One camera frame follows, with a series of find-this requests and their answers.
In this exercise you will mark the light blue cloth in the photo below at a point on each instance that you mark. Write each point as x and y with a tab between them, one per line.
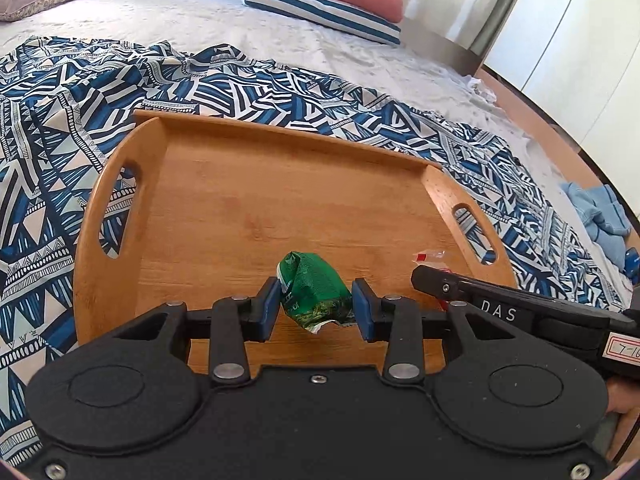
597	210

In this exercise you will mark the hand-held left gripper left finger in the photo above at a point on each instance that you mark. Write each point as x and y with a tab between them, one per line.
270	307

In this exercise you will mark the blue patterned blanket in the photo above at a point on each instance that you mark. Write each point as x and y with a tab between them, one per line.
60	125

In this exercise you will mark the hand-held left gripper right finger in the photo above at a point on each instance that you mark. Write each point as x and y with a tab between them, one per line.
362	310

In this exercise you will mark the blue white striped pillow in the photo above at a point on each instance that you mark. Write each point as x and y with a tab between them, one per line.
325	7

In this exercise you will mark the grey-green curtain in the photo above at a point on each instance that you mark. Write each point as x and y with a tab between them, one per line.
484	42

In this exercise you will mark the wooden bed frame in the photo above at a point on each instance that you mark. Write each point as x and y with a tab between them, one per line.
540	125

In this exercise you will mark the clear red candy wrapper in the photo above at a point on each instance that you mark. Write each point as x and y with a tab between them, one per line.
430	256

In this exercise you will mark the wooden tray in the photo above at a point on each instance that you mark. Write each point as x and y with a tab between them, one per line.
280	200

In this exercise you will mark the green snack packet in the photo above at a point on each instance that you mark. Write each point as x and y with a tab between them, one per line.
312	287

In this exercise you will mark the bed with grey sheet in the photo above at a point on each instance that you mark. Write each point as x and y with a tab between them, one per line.
250	25

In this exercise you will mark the white wardrobe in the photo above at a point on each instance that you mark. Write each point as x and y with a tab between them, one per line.
575	35

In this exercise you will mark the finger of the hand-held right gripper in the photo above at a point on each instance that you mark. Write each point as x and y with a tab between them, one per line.
437	284

